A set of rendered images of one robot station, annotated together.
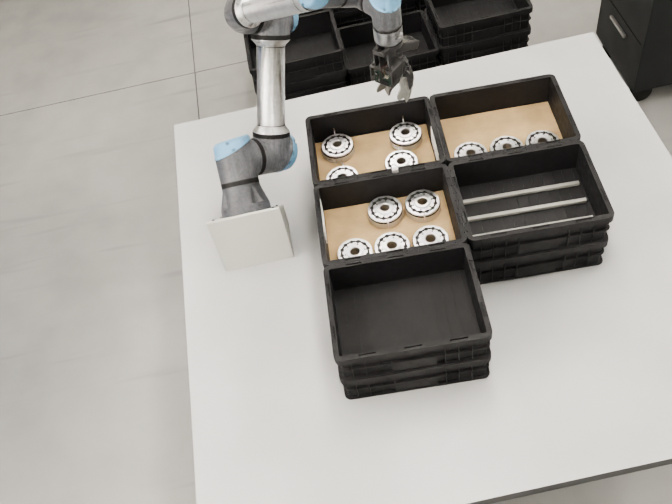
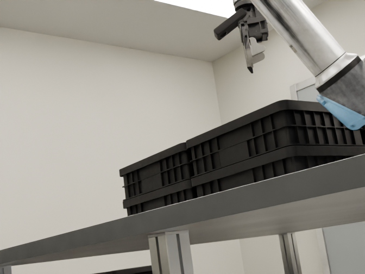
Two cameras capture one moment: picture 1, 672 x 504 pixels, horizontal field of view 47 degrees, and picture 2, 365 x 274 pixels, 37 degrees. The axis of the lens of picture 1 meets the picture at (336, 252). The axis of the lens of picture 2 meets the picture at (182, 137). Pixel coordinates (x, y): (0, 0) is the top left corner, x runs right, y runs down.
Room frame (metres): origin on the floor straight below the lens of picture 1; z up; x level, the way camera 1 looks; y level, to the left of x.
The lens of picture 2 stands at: (2.83, 0.77, 0.60)
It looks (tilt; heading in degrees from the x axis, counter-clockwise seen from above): 12 degrees up; 229
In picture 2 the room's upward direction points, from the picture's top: 8 degrees counter-clockwise
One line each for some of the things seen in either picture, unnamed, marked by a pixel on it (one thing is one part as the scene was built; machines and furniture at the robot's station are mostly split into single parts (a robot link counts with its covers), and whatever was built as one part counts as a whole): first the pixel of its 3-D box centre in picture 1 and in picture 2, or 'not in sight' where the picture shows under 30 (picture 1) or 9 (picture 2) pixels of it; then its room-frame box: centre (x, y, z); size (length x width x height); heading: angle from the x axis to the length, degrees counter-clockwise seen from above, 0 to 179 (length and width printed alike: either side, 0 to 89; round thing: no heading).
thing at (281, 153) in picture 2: not in sight; (279, 185); (1.69, -0.19, 0.76); 0.40 x 0.30 x 0.12; 86
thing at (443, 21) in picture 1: (476, 40); not in sight; (2.72, -0.82, 0.37); 0.40 x 0.30 x 0.45; 90
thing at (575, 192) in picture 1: (526, 202); not in sight; (1.36, -0.56, 0.87); 0.40 x 0.30 x 0.11; 86
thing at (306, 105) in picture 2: (372, 141); (269, 128); (1.69, -0.19, 0.92); 0.40 x 0.30 x 0.02; 86
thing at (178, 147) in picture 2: (502, 118); (186, 160); (1.66, -0.58, 0.92); 0.40 x 0.30 x 0.02; 86
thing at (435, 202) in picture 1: (422, 202); not in sight; (1.46, -0.28, 0.86); 0.10 x 0.10 x 0.01
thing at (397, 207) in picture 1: (384, 209); not in sight; (1.46, -0.17, 0.86); 0.10 x 0.10 x 0.01
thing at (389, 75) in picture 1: (389, 59); (251, 22); (1.61, -0.25, 1.28); 0.09 x 0.08 x 0.12; 134
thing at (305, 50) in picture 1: (300, 80); not in sight; (2.72, -0.01, 0.37); 0.40 x 0.30 x 0.45; 90
